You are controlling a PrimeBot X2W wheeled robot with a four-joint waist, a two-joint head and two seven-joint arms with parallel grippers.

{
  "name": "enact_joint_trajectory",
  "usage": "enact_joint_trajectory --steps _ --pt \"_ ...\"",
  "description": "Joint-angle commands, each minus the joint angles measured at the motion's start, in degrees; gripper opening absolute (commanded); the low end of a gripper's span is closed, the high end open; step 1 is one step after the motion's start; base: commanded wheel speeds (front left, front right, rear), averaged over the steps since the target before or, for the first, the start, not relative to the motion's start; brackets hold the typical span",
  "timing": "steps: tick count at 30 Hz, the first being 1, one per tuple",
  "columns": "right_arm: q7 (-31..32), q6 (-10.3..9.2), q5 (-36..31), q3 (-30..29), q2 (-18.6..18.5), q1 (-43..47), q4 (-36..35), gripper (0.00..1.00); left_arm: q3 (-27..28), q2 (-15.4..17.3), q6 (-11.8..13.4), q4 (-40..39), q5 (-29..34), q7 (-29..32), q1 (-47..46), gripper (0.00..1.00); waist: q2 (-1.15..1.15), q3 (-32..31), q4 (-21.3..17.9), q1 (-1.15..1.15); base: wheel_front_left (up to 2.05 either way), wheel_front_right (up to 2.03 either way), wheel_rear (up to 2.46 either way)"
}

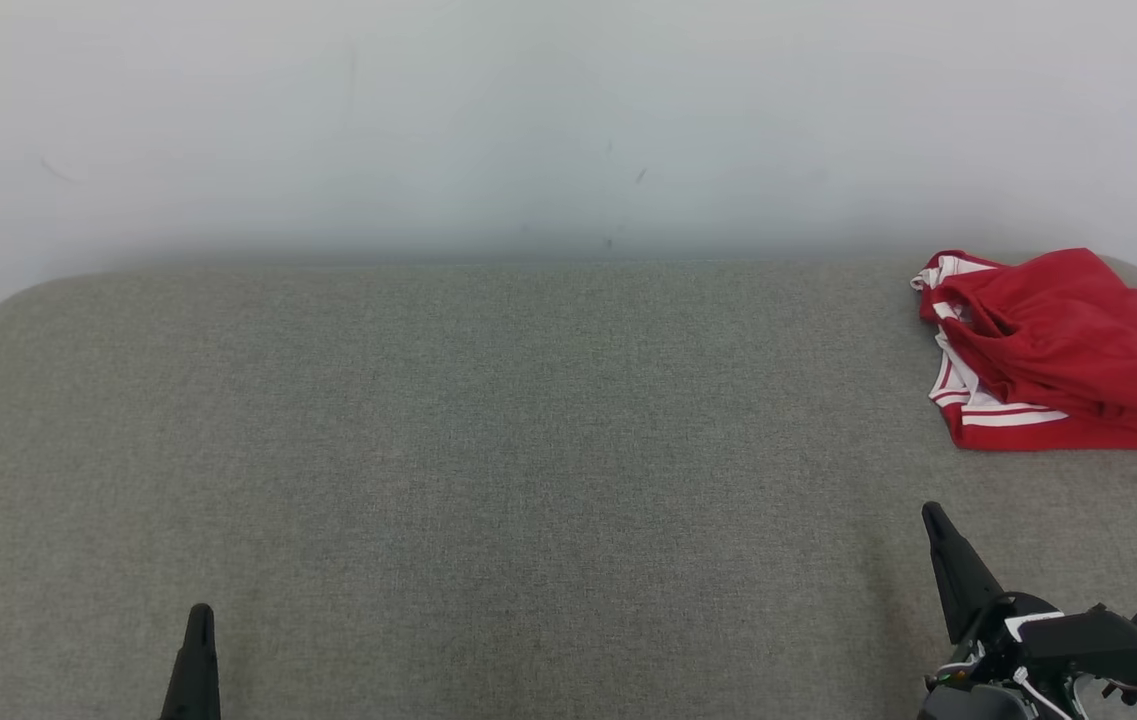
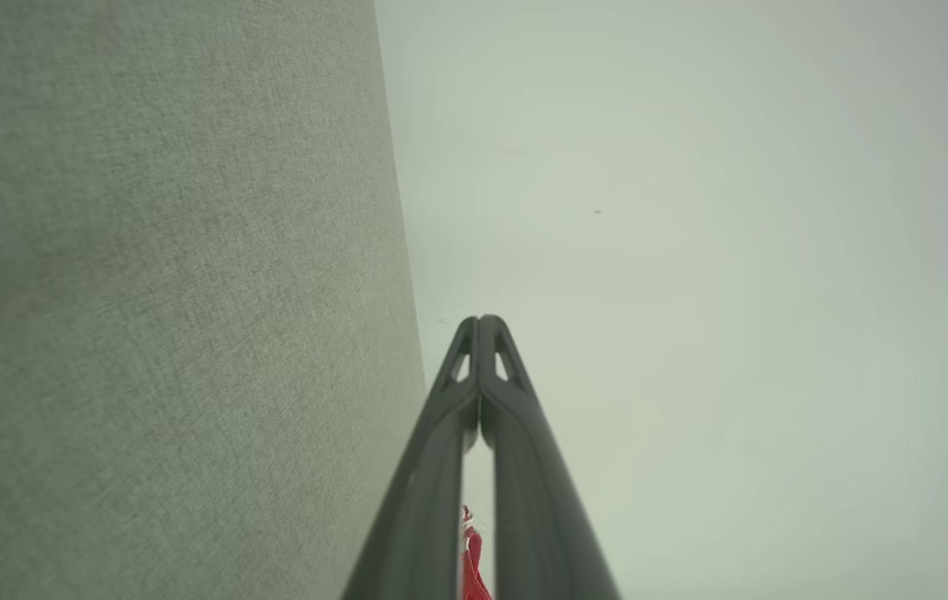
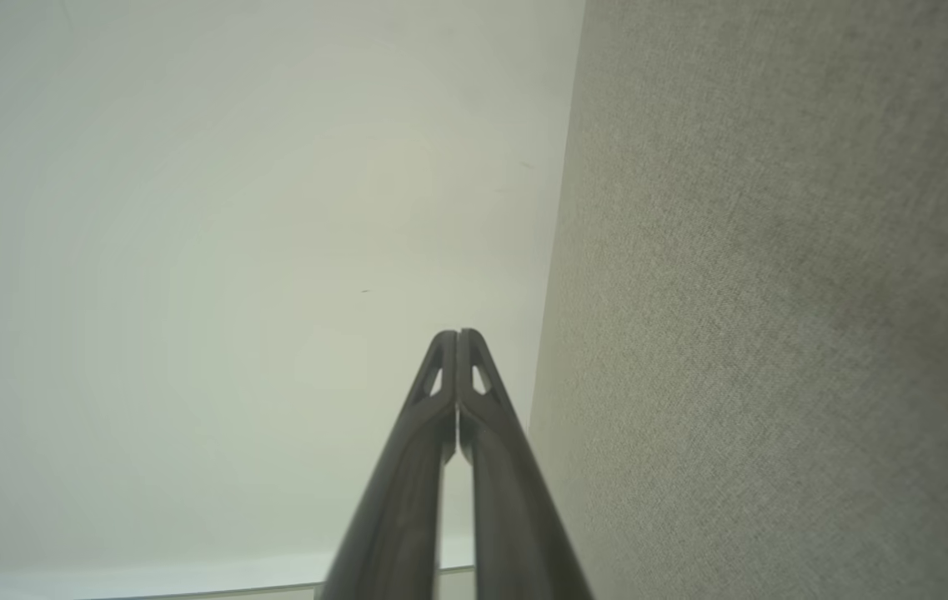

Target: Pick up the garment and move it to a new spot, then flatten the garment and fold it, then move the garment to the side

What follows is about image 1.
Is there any red white striped garment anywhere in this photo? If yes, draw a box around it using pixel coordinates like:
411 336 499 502
910 247 1137 453

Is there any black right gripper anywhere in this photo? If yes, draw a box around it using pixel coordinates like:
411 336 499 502
920 501 1071 701

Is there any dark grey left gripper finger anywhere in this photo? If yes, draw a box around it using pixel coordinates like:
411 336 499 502
159 602 223 720

